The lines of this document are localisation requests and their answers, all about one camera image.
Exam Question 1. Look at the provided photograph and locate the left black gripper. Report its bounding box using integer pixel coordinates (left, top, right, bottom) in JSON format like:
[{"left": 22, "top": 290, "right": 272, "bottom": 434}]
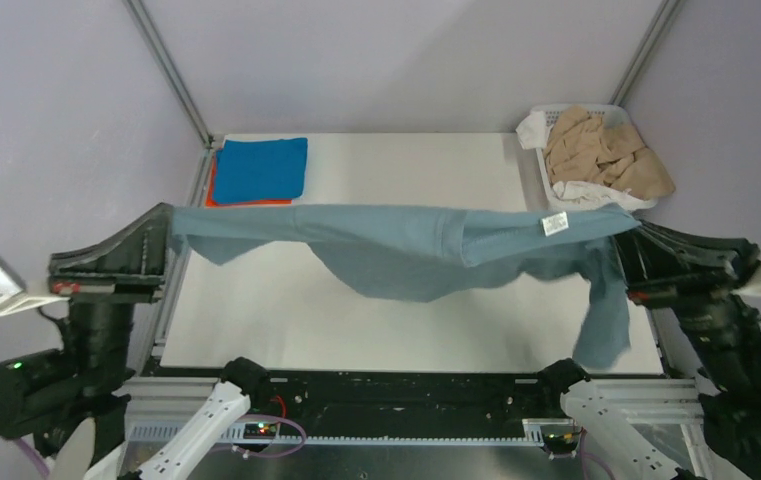
[{"left": 50, "top": 198, "right": 175, "bottom": 393}]

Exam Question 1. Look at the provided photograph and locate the folded orange t-shirt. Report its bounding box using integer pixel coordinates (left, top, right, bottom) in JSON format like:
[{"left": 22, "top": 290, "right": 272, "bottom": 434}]
[{"left": 204, "top": 171, "right": 292, "bottom": 208}]

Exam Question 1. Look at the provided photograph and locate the right controller board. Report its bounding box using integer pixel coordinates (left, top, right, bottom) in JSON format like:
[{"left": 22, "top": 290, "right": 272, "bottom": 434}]
[{"left": 542, "top": 432, "right": 582, "bottom": 457}]

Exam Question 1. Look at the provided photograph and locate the right corner aluminium post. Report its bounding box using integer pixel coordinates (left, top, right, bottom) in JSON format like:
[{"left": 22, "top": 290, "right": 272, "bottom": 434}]
[{"left": 610, "top": 0, "right": 686, "bottom": 108}]

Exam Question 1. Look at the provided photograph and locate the left corner aluminium post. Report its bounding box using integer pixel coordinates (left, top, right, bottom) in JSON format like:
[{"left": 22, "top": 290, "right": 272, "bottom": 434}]
[{"left": 122, "top": 0, "right": 213, "bottom": 147}]

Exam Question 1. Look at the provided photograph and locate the left controller board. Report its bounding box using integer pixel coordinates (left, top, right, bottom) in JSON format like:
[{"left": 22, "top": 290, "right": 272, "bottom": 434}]
[{"left": 242, "top": 422, "right": 280, "bottom": 441}]

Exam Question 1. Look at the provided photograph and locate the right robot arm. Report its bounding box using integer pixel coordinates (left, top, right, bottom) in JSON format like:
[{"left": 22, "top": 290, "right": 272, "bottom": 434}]
[{"left": 522, "top": 222, "right": 761, "bottom": 479}]

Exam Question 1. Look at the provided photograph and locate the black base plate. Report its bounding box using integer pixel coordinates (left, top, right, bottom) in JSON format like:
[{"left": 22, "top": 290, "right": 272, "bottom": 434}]
[{"left": 156, "top": 358, "right": 584, "bottom": 440}]

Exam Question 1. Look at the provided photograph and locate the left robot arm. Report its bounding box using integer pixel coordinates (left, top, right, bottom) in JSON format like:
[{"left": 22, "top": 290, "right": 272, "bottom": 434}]
[{"left": 0, "top": 203, "right": 259, "bottom": 475}]

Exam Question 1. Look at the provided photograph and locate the aluminium frame rail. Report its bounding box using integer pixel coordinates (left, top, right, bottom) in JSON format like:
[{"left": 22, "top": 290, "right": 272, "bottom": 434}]
[{"left": 121, "top": 377, "right": 702, "bottom": 447}]

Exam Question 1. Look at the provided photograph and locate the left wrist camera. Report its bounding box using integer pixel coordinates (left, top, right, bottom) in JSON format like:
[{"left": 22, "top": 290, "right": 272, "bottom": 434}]
[{"left": 0, "top": 256, "right": 65, "bottom": 317}]

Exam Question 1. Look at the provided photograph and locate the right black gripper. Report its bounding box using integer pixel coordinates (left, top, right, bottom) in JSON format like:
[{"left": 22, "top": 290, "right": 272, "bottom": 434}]
[{"left": 603, "top": 202, "right": 761, "bottom": 389}]

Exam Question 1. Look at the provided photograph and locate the beige crumpled t-shirt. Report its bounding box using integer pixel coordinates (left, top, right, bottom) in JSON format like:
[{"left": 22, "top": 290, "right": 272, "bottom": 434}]
[{"left": 543, "top": 104, "right": 676, "bottom": 201}]

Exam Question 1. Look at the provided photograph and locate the corner aluminium post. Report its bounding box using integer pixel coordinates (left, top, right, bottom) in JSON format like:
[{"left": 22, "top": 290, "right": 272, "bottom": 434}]
[
  {"left": 610, "top": 0, "right": 686, "bottom": 108},
  {"left": 122, "top": 0, "right": 213, "bottom": 147}
]

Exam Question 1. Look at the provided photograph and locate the white laundry basket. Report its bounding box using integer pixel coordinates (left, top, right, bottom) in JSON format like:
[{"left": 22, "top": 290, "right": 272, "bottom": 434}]
[{"left": 534, "top": 104, "right": 658, "bottom": 212}]

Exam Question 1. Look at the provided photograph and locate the grey-blue t-shirt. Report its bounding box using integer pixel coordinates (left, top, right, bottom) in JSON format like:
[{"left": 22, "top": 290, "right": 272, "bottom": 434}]
[{"left": 170, "top": 204, "right": 639, "bottom": 368}]

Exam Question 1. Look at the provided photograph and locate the folded blue t-shirt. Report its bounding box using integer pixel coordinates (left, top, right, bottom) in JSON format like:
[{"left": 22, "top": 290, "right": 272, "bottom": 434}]
[{"left": 214, "top": 137, "right": 309, "bottom": 203}]

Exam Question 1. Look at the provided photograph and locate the controller board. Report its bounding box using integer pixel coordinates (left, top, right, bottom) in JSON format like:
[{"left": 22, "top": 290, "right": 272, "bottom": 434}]
[
  {"left": 242, "top": 422, "right": 280, "bottom": 441},
  {"left": 542, "top": 432, "right": 582, "bottom": 457}
]

